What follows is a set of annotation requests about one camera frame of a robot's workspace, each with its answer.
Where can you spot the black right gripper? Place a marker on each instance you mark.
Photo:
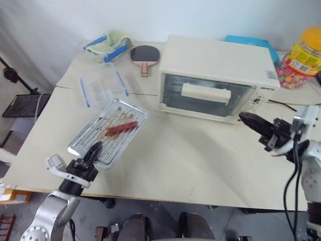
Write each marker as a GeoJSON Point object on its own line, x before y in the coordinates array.
{"type": "Point", "coordinates": [279, 135]}

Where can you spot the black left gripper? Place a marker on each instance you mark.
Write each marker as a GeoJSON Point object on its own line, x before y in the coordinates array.
{"type": "Point", "coordinates": [84, 170]}

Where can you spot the silver metal baking tray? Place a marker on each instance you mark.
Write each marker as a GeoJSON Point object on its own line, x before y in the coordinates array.
{"type": "Point", "coordinates": [118, 148]}

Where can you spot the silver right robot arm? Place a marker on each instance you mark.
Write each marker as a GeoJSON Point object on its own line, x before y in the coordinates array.
{"type": "Point", "coordinates": [311, 163]}

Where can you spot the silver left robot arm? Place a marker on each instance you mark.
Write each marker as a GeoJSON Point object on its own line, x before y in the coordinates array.
{"type": "Point", "coordinates": [47, 216]}

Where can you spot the red sausage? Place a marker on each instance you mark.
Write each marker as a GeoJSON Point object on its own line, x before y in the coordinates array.
{"type": "Point", "coordinates": [121, 127]}

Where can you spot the cream toaster oven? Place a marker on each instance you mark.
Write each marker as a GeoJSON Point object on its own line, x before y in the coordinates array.
{"type": "Point", "coordinates": [215, 57]}

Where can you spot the blue plastic tray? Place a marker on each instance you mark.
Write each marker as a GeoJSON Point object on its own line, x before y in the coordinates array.
{"type": "Point", "coordinates": [250, 41]}

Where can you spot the glass toaster oven door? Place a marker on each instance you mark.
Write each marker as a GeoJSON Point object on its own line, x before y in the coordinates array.
{"type": "Point", "coordinates": [173, 95]}

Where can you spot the clear lid with blue clips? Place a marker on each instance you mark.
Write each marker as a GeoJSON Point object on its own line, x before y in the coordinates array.
{"type": "Point", "coordinates": [105, 85]}

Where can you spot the candy jar with yellow lid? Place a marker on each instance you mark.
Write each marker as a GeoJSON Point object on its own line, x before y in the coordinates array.
{"type": "Point", "coordinates": [301, 62]}

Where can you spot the yellow cardboard box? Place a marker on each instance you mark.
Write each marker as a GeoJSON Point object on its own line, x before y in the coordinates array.
{"type": "Point", "coordinates": [16, 195]}

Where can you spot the dark rounded shape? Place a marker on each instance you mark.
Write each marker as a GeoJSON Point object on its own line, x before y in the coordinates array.
{"type": "Point", "coordinates": [136, 227]}

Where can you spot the clear container with blue clips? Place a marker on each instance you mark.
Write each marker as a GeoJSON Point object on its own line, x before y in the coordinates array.
{"type": "Point", "coordinates": [110, 54]}

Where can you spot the red brown wooden rack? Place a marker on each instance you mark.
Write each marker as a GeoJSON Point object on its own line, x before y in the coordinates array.
{"type": "Point", "coordinates": [7, 227]}

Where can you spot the black table tennis paddle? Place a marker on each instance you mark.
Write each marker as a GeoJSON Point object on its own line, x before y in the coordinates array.
{"type": "Point", "coordinates": [145, 54]}

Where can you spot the black tripod stand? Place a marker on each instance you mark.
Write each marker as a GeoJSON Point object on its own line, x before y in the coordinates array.
{"type": "Point", "coordinates": [11, 74]}

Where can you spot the light green cloth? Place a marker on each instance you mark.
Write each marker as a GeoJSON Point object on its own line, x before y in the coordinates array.
{"type": "Point", "coordinates": [114, 37]}

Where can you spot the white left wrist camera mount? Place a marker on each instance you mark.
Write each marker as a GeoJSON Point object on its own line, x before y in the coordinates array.
{"type": "Point", "coordinates": [56, 164]}

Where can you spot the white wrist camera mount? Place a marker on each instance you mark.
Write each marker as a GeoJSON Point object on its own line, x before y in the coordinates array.
{"type": "Point", "coordinates": [56, 164]}
{"type": "Point", "coordinates": [307, 118]}

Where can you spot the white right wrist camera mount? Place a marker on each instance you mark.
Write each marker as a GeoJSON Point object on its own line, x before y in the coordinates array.
{"type": "Point", "coordinates": [307, 118]}

